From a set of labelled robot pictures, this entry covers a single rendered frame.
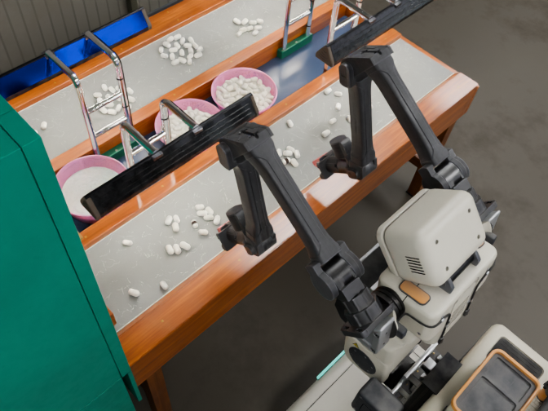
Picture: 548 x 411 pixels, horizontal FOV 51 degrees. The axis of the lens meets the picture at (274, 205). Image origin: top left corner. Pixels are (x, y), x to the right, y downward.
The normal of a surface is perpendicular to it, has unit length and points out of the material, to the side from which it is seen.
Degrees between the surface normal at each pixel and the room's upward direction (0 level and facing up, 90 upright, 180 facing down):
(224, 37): 0
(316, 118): 0
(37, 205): 90
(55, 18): 90
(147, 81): 0
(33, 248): 90
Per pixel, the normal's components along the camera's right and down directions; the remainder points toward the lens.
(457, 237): 0.56, 0.07
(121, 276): 0.07, -0.57
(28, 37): 0.69, 0.62
